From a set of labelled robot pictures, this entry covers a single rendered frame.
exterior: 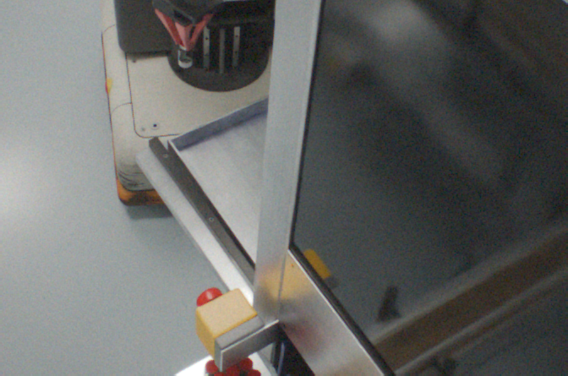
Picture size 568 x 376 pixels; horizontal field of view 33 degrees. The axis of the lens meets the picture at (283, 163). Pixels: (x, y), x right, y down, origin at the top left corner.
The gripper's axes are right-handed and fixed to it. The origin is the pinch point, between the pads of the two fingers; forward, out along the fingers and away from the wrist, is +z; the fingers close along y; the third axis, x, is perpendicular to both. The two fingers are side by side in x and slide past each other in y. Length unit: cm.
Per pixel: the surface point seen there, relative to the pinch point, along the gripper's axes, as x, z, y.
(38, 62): 49, 104, -113
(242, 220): -2.9, 26.8, 16.5
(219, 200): -2.7, 26.5, 11.0
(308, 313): -22, 5, 45
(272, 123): -21.7, -22.1, 35.6
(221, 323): -26.2, 14.6, 33.5
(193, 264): 30, 110, -27
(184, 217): -9.1, 27.1, 9.1
